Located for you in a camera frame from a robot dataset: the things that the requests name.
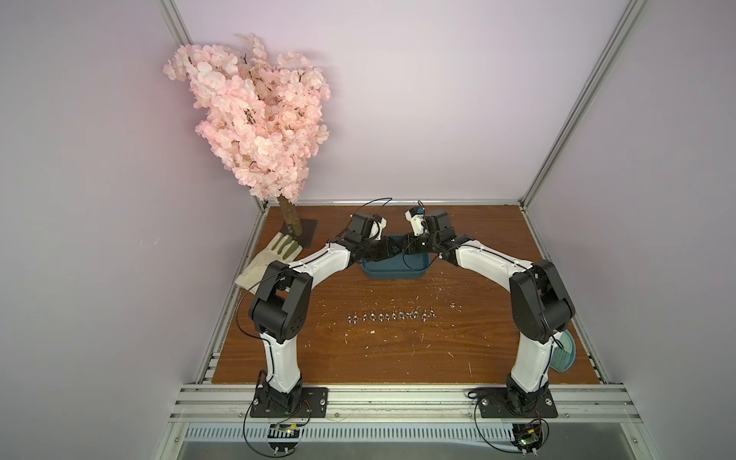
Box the teal plastic storage box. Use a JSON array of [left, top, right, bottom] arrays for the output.
[[360, 235, 431, 280]]

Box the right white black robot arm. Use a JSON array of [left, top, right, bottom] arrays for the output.
[[404, 206, 575, 414]]

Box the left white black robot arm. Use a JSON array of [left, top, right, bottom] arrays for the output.
[[248, 213, 393, 413]]

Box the white green work glove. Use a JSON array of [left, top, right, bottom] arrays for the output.
[[235, 232, 303, 293]]

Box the pink artificial blossom tree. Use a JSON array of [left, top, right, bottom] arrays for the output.
[[163, 34, 331, 237]]

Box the teal plastic dustpan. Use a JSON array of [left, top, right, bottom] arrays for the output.
[[549, 330, 577, 373]]

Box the left small circuit board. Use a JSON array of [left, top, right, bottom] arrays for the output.
[[266, 423, 302, 458]]

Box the small circuit board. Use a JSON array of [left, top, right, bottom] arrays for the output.
[[511, 421, 544, 456], [266, 423, 302, 458]]

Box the right small circuit board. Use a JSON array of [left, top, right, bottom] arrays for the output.
[[511, 421, 544, 456]]

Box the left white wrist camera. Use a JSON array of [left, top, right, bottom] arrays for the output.
[[369, 216, 387, 241]]

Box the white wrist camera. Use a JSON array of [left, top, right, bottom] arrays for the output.
[[369, 216, 387, 241], [404, 206, 427, 237]]

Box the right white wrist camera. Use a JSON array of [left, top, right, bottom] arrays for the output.
[[404, 206, 427, 237]]

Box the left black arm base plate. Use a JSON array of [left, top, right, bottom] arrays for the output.
[[248, 385, 329, 419]]

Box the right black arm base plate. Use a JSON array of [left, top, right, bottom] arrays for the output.
[[473, 387, 559, 419]]

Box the aluminium front rail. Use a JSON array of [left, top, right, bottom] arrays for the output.
[[169, 384, 641, 423]]

